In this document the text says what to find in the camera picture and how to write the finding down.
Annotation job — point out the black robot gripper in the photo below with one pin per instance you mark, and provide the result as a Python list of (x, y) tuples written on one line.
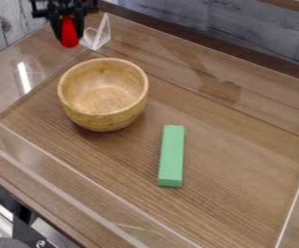
[(53, 8)]

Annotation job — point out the red plush strawberry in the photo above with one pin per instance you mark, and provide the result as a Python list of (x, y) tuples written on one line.
[(68, 32)]

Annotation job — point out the light wooden bowl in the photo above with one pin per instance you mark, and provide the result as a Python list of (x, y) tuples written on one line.
[(103, 93)]

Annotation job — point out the clear acrylic tray walls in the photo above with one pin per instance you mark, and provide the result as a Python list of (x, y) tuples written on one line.
[(91, 182)]

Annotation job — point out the green rectangular block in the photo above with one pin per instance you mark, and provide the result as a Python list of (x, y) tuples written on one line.
[(171, 158)]

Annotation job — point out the clear acrylic corner bracket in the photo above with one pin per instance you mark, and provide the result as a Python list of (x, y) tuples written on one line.
[(96, 37)]

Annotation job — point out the black table frame bracket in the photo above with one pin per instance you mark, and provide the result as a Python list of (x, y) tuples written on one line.
[(17, 235)]

